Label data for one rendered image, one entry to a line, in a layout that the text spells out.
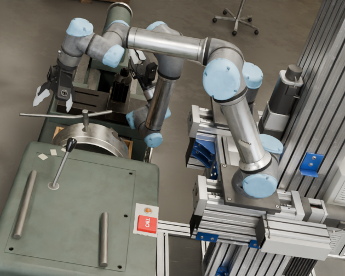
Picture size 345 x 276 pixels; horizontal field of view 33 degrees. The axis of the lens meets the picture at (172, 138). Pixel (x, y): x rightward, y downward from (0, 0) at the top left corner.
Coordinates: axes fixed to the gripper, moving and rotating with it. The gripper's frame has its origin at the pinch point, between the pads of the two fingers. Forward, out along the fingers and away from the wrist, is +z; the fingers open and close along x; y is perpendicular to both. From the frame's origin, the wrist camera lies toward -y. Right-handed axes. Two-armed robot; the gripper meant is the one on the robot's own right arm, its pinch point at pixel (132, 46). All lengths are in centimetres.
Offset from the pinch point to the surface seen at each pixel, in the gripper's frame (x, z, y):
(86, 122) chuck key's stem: -42, -19, -29
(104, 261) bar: -69, -53, -78
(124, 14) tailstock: 30, 19, 63
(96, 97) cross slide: -14.5, -14.7, 33.9
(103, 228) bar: -63, -47, -68
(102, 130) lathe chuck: -37, -25, -27
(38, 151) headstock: -64, -20, -37
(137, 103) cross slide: 1.8, -26.0, 29.6
